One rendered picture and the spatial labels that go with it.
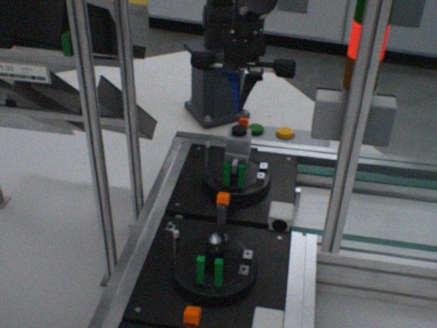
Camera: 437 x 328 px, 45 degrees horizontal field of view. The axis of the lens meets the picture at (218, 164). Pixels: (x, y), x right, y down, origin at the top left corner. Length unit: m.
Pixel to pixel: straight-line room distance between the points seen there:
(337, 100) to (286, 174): 0.33
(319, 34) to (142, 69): 2.52
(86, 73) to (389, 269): 0.60
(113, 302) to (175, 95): 0.89
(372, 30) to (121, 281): 0.54
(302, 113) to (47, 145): 0.72
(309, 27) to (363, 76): 3.38
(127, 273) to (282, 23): 3.43
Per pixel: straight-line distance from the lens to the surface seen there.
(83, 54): 0.76
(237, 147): 1.00
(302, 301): 0.88
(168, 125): 1.47
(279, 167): 1.12
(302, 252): 0.96
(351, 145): 0.83
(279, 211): 0.98
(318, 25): 4.13
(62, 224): 1.17
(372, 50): 0.76
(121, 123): 1.01
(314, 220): 1.08
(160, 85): 1.69
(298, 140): 1.24
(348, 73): 0.80
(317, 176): 1.16
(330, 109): 0.82
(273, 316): 0.81
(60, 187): 1.28
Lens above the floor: 1.61
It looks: 35 degrees down
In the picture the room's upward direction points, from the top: 2 degrees clockwise
